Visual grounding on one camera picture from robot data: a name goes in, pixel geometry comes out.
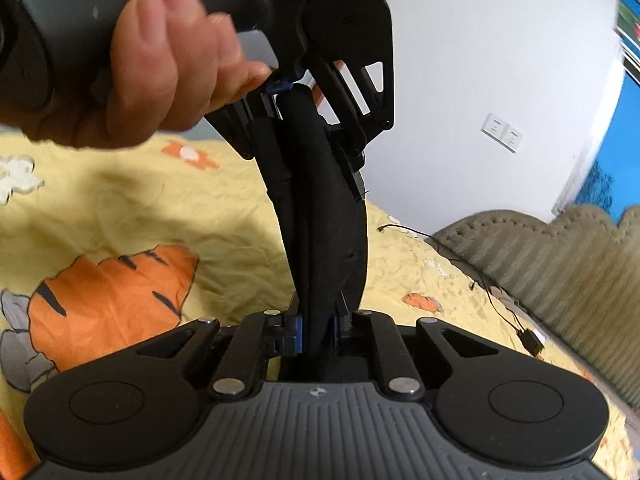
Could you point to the yellow carrot print bedspread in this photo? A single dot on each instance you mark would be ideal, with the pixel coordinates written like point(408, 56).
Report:
point(108, 248)

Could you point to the white wall socket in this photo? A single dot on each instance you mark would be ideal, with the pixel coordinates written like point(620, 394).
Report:
point(511, 139)
point(494, 126)

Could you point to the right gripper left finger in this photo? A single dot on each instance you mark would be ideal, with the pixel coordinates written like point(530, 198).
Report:
point(287, 333)

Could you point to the black pants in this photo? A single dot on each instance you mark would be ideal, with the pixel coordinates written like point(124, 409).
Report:
point(323, 222)

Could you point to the olive tufted headboard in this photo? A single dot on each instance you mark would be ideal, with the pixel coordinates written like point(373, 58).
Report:
point(578, 275)

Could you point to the blue framed picture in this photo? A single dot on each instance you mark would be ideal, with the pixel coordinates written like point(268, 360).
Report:
point(606, 173)

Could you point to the person's left hand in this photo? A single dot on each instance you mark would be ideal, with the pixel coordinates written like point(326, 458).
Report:
point(172, 63)

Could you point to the black charger adapter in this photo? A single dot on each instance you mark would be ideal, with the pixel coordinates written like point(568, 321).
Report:
point(530, 341)

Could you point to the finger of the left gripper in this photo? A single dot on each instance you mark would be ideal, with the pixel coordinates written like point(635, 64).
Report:
point(276, 87)

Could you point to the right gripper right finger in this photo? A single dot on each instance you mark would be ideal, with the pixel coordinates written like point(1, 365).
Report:
point(342, 320)

